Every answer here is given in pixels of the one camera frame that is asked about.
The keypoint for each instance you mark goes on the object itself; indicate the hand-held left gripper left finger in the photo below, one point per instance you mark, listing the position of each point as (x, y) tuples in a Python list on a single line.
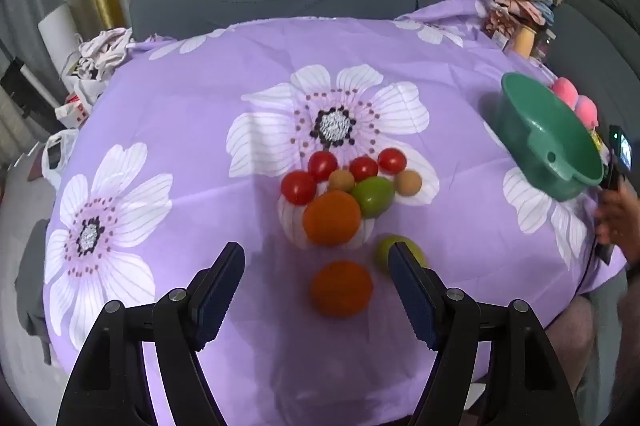
[(220, 296)]

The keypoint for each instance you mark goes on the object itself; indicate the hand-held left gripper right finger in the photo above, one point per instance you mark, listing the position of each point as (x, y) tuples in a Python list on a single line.
[(410, 296)]

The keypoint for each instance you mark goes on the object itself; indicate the yellow-green tomato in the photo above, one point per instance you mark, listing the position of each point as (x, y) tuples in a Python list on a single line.
[(385, 251)]

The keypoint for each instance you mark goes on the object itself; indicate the orange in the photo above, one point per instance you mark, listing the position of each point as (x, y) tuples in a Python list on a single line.
[(342, 288), (331, 218)]

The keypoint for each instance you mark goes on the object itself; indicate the green plastic bowl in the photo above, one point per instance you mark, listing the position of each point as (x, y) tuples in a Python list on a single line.
[(545, 126)]

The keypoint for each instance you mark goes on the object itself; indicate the green tomato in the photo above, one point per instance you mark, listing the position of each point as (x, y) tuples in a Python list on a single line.
[(373, 197)]

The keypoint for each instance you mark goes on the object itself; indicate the small tan longan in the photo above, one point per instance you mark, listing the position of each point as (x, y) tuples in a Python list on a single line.
[(341, 181), (407, 182)]

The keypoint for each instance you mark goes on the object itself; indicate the large red tomato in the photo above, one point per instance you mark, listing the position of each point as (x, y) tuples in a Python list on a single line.
[(298, 187)]

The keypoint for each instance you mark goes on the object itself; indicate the red cherry tomato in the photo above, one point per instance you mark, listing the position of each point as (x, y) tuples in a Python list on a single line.
[(391, 160), (363, 169), (322, 166)]

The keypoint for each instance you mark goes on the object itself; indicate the person's right hand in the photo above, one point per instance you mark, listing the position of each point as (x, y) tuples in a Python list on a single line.
[(620, 218)]

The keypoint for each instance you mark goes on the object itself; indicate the yellow wrapper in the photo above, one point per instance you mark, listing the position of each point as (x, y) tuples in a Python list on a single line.
[(596, 140)]

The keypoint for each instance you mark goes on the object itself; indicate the dark glass jar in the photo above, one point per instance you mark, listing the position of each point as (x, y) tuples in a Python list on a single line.
[(542, 43)]

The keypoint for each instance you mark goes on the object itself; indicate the yellow cylinder bottle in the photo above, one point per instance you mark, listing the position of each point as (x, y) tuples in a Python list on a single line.
[(524, 40)]

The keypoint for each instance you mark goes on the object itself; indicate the person's leg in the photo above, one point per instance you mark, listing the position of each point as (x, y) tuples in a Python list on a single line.
[(575, 331)]

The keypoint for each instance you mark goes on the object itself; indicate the red patterned snack bag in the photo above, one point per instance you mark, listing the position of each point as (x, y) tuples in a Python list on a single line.
[(500, 23)]

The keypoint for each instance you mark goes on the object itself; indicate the purple floral cloth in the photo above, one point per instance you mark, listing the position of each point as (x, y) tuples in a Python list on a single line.
[(200, 106)]

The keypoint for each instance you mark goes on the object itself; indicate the white plastic bag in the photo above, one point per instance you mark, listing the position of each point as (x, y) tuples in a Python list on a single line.
[(62, 146)]

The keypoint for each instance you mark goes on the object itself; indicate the red and white carton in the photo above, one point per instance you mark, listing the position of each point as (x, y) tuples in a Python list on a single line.
[(72, 108)]

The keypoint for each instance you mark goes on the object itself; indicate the white patterned cloth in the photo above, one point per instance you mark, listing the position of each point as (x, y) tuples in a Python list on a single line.
[(105, 48)]

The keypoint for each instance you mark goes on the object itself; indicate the white roll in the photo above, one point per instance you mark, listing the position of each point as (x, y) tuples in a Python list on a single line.
[(55, 26)]

